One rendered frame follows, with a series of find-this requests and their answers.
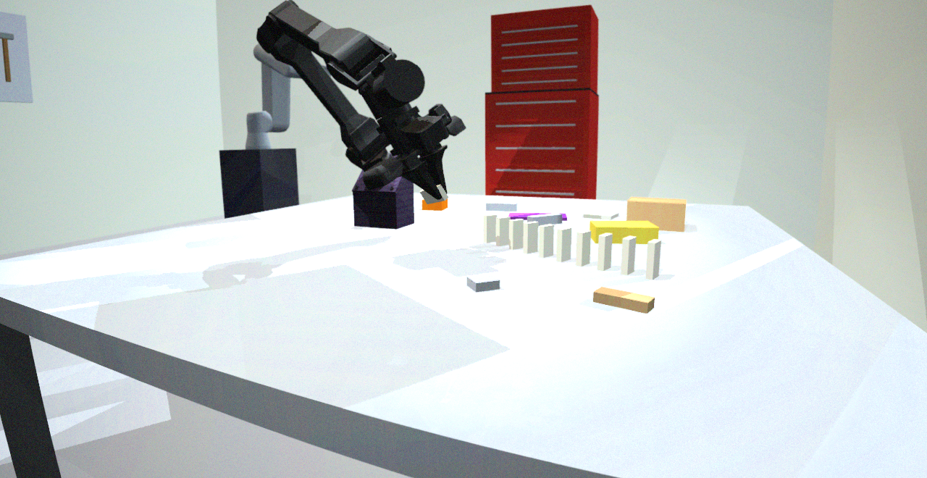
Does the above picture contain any orange block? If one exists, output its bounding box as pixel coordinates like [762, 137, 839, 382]
[421, 199, 448, 211]

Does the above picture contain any tan rectangular block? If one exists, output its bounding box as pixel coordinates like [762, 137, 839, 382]
[626, 197, 686, 232]
[593, 287, 655, 314]

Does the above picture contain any purple flat block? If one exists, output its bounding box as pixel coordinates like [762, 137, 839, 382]
[508, 213, 567, 221]

